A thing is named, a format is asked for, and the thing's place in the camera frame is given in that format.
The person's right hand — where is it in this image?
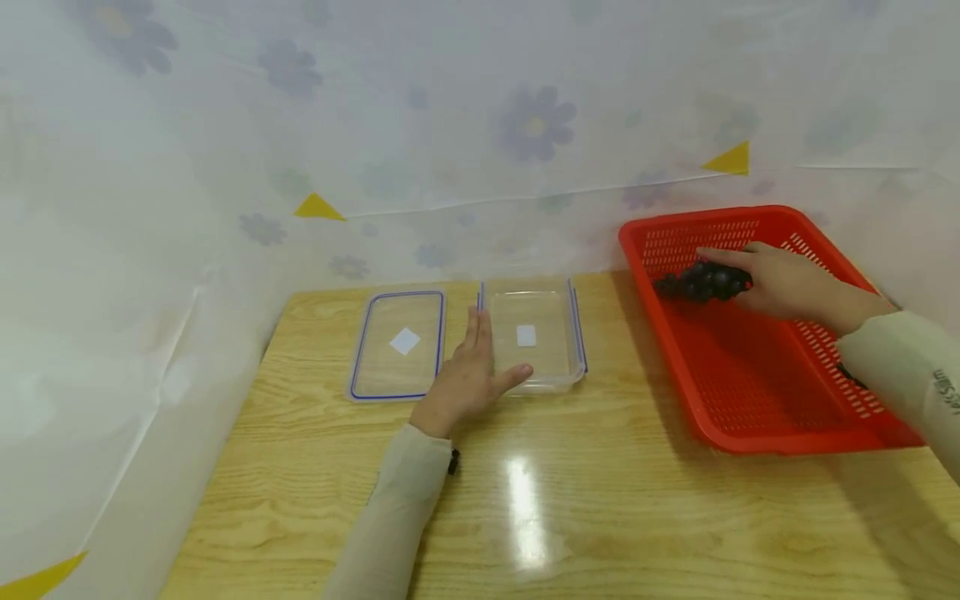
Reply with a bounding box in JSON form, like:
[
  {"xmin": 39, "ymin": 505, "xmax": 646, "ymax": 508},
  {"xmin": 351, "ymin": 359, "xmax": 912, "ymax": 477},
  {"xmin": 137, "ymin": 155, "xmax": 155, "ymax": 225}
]
[{"xmin": 696, "ymin": 241, "xmax": 898, "ymax": 337}]

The person's left hand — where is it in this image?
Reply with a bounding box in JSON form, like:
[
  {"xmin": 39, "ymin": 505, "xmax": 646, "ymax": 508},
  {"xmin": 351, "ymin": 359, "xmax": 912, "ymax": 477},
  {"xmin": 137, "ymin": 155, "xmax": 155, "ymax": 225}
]
[{"xmin": 408, "ymin": 304, "xmax": 535, "ymax": 441}]

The bunch of dark grapes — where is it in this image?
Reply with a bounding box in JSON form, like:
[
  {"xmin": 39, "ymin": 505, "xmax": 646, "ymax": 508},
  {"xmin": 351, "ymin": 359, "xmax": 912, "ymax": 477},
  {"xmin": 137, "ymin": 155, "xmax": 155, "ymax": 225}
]
[{"xmin": 652, "ymin": 260, "xmax": 754, "ymax": 304}]

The clear plastic food container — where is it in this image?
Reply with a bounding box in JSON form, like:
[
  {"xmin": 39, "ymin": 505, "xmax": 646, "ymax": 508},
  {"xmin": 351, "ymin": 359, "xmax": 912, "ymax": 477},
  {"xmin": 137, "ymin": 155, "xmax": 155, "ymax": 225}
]
[{"xmin": 476, "ymin": 277, "xmax": 589, "ymax": 395}]

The clear lid with blue rim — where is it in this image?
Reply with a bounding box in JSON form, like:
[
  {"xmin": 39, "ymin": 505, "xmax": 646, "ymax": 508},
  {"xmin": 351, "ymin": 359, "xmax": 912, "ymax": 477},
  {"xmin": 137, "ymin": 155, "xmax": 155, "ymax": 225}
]
[{"xmin": 345, "ymin": 288, "xmax": 449, "ymax": 404}]

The red plastic basket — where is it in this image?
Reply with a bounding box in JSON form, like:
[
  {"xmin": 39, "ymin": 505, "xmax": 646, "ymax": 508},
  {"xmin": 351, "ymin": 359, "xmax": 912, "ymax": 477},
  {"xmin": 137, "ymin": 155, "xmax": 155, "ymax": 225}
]
[{"xmin": 617, "ymin": 204, "xmax": 928, "ymax": 457}]

